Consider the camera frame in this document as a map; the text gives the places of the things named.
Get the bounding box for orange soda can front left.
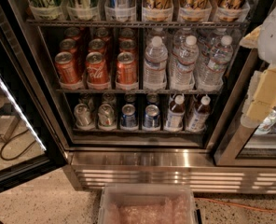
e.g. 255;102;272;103
55;51;80;84

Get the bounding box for wire fridge shelf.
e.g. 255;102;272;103
56;89;221;94
26;19;249;28

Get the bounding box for stainless steel fridge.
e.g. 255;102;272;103
6;0;276;194

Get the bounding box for clear water bottle front middle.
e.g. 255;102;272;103
172;35;199;91

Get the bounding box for orange cable on floor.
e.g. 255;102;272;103
195;197;276;214

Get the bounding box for red can second row right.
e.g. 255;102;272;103
119;40;136;54

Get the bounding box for red can second row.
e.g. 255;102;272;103
60;38;80;59
88;38;106;54
119;40;136;54

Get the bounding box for middle wire fridge shelf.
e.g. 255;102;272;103
56;89;221;94

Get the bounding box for black cable on floor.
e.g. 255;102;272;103
0;105;39;161

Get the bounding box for clear water bottle front right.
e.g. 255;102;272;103
197;35;233;91

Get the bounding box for clear water bottle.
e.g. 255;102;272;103
172;35;199;91
143;36;168;91
197;35;233;91

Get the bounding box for brown tea bottle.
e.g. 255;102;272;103
165;94;186;131
186;95;211;133

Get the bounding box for brown tea bottle left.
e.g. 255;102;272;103
165;94;186;131

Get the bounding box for upper wire fridge shelf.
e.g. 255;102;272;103
26;19;249;28

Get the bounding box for red coke can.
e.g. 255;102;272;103
85;52;109;84

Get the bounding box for brown tea bottle right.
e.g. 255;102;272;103
186;95;211;133

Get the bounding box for open glass fridge door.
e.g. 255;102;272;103
0;0;66;193

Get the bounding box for red can second row middle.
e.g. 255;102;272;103
88;38;106;54

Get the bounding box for silver can bottom left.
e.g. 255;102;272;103
74;104;92;126

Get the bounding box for orange soda can front right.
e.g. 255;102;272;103
117;52;137;85

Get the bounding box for orange soda can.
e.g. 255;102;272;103
55;51;80;84
117;52;137;85

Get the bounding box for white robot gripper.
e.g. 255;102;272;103
240;7;276;128

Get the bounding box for clear plastic bin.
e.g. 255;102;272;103
98;184;199;224

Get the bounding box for clear water bottle front left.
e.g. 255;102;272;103
143;36;168;91

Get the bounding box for red can second row left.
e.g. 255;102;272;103
60;38;80;59

